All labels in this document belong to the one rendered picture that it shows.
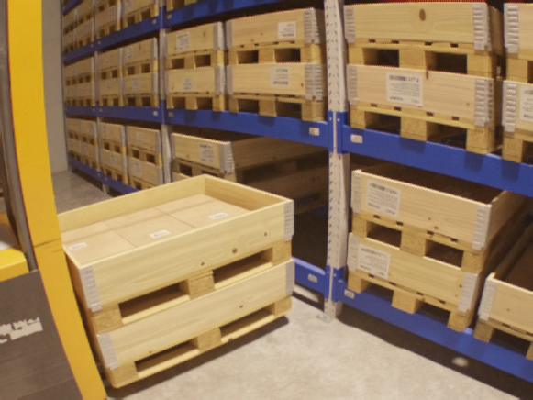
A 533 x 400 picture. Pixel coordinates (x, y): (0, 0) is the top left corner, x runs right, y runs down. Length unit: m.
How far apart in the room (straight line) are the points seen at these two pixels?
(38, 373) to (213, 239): 1.09
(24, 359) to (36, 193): 0.72
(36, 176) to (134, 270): 0.61
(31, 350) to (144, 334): 0.59
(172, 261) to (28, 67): 1.08
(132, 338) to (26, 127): 1.06
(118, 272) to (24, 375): 0.68
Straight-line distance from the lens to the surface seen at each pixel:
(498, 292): 2.03
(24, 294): 1.74
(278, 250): 2.35
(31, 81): 1.64
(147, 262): 1.89
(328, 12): 2.35
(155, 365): 2.20
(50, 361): 1.92
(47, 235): 1.73
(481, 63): 1.88
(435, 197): 2.02
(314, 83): 2.39
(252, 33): 2.78
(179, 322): 2.11
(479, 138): 1.89
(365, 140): 2.22
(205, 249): 2.03
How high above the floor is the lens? 1.51
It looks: 19 degrees down
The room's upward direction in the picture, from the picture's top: 2 degrees counter-clockwise
